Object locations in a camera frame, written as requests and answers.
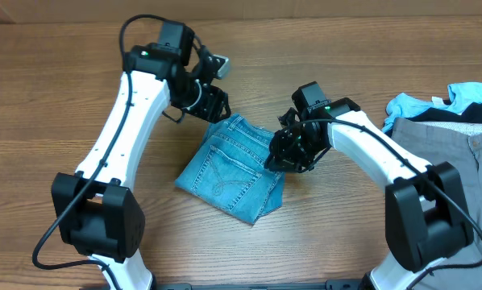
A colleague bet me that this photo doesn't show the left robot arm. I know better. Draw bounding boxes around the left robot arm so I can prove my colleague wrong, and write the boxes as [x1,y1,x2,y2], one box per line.
[51,19,231,289]

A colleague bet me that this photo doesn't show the grey garment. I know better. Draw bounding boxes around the grey garment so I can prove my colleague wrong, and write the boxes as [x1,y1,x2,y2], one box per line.
[392,118,482,289]

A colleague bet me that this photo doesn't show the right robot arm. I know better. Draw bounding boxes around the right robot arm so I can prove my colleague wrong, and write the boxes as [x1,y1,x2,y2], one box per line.
[264,82,474,289]

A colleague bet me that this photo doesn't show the light blue denim jeans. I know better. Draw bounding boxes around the light blue denim jeans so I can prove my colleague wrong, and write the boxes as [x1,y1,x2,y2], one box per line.
[175,114,285,225]

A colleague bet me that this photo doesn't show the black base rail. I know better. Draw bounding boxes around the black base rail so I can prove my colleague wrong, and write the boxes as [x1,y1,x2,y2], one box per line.
[150,279,365,290]

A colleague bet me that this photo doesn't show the black garment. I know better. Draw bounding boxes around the black garment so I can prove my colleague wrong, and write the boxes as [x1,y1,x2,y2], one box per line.
[385,101,482,138]

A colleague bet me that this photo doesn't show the light blue shirt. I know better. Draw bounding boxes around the light blue shirt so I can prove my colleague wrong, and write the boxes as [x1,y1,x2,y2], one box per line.
[389,82,482,113]

